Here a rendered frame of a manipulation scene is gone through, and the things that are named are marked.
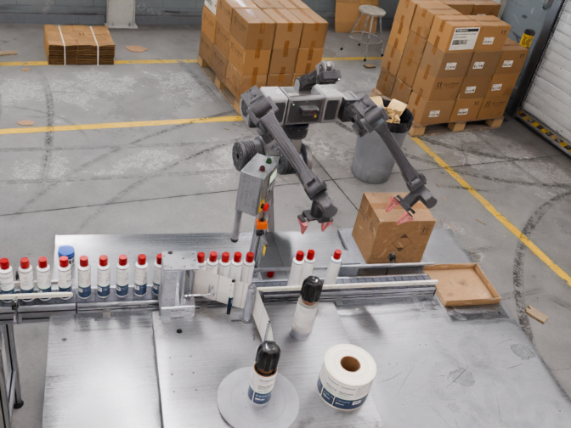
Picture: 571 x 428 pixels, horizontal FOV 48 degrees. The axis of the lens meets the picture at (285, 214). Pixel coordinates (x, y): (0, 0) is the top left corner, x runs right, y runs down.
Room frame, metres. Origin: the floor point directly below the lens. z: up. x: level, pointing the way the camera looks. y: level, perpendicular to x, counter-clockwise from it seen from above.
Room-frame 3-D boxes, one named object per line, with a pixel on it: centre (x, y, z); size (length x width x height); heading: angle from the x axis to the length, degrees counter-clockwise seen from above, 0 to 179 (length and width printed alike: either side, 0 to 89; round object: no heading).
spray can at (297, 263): (2.17, -0.10, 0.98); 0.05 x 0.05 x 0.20
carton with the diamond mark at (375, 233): (2.65, -0.54, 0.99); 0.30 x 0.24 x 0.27; 110
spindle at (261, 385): (1.51, -0.04, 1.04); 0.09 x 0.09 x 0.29
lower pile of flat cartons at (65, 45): (6.02, 2.42, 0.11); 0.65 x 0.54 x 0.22; 118
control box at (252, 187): (2.18, 0.14, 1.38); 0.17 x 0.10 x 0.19; 166
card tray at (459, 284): (2.49, -0.93, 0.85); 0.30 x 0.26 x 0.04; 111
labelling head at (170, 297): (1.90, 0.37, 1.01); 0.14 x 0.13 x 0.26; 111
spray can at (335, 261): (2.24, -0.26, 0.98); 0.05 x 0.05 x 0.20
